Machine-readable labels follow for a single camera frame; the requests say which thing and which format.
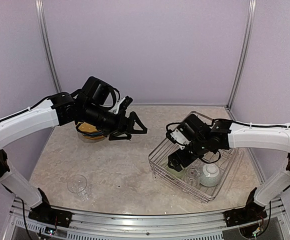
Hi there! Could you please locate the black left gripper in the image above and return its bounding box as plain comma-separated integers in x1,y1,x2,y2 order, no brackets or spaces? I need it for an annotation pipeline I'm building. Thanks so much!
82,101,148,141

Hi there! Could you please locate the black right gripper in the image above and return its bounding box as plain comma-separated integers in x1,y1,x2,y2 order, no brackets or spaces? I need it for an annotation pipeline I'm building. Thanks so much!
167,137,209,172

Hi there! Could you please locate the light green mug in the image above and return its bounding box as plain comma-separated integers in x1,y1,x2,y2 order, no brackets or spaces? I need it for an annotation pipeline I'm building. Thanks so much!
166,166,184,178

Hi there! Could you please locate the clear glass cup front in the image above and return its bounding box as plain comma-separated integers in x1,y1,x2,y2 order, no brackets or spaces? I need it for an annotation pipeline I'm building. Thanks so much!
183,167,201,187

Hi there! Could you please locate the clear glass cup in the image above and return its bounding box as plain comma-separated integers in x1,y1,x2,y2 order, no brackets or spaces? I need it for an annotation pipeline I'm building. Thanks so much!
67,174,92,201
183,167,201,187

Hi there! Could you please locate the blue polka dot plate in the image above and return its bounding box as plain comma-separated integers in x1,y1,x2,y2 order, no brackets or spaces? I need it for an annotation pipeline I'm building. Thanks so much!
79,131,105,137

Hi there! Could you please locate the yellow polka dot plate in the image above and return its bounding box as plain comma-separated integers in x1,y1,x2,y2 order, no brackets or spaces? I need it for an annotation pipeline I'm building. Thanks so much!
80,135,107,143
75,122,100,135

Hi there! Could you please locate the white green ceramic bowl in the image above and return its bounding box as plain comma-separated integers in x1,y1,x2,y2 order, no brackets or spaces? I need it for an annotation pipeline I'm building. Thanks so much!
200,163,221,188

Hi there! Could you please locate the clear glass cup back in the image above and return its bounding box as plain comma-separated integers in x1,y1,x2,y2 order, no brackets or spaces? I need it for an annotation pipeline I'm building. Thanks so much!
67,174,92,201

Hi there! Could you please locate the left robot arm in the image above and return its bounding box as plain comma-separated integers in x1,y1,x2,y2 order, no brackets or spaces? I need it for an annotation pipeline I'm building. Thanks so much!
0,76,148,223

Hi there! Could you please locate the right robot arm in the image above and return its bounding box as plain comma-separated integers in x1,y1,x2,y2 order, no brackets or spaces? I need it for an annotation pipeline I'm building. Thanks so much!
165,113,290,222

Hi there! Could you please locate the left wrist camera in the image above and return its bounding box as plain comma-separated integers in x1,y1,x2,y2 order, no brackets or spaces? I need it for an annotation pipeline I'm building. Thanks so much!
109,96,133,115

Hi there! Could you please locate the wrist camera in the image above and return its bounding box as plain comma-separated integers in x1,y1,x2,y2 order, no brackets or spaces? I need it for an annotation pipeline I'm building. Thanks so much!
109,96,133,115
170,128,190,146

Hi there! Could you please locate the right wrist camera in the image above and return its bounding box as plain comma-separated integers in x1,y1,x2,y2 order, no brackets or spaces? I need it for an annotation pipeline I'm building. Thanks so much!
170,128,190,146

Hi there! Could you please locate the metal wire dish rack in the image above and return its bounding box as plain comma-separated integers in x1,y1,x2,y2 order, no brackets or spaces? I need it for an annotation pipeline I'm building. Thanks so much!
147,112,241,204

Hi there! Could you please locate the aluminium front frame rail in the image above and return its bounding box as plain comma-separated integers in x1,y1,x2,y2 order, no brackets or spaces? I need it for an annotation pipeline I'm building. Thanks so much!
2,198,290,240

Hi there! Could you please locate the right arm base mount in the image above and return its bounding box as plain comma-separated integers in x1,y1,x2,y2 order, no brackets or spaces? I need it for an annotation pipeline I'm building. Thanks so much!
223,187,268,227

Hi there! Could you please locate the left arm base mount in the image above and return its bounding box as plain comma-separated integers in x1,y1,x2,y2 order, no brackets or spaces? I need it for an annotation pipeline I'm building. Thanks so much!
28,188,73,228

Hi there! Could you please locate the left aluminium corner post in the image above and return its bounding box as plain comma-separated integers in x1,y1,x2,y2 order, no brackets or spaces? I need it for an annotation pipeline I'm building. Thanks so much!
35,0,62,93

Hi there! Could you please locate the aluminium corner post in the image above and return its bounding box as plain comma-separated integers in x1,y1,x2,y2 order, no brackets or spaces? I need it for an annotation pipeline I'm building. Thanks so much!
35,0,62,93
226,0,257,111

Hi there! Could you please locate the right aluminium corner post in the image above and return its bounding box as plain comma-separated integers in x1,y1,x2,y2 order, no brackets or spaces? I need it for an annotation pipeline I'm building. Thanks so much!
226,0,257,111

